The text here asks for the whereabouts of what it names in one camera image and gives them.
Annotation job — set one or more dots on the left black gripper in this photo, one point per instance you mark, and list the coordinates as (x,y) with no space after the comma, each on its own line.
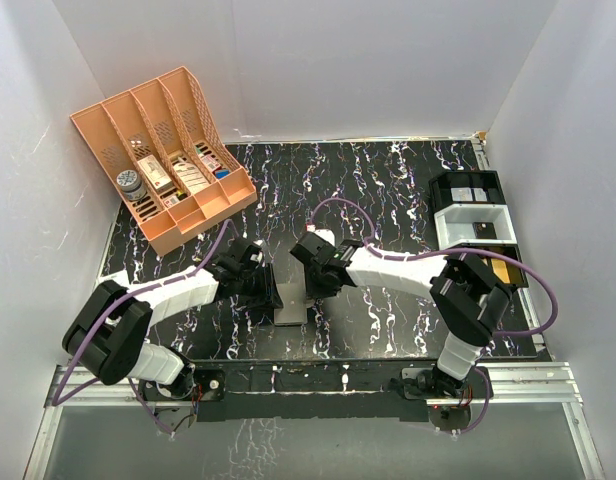
(267,297)

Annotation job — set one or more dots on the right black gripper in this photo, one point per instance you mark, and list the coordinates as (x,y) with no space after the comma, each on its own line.
(315,291)

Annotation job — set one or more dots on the grey leather card holder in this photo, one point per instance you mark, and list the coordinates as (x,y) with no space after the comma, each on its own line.
(294,309)

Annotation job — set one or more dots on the black and white tray set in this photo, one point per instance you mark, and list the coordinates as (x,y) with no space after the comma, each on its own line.
(454,221)

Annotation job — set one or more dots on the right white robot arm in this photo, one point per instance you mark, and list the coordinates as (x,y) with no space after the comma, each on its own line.
(469,296)

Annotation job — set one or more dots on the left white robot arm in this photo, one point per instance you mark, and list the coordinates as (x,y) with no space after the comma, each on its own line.
(108,335)

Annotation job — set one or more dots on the white label cards stack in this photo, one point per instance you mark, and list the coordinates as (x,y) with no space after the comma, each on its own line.
(189,174)

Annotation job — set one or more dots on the cards in black tray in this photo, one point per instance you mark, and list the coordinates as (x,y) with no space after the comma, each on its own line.
(469,195)

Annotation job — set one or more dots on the black card in white tray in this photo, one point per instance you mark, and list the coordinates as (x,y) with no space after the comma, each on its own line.
(485,231)

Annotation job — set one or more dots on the gold card in tray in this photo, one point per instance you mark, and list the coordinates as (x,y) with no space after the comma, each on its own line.
(507,273)

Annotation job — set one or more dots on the small pink white packet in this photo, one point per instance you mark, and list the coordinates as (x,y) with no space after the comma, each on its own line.
(208,159)

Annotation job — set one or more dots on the white pink box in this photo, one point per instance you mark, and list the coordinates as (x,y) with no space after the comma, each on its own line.
(155,173)

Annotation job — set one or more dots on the small round patterned tin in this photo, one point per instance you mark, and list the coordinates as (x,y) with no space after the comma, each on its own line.
(131,185)

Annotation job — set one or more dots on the orange plastic desk organizer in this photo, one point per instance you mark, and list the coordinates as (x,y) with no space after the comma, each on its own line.
(159,146)

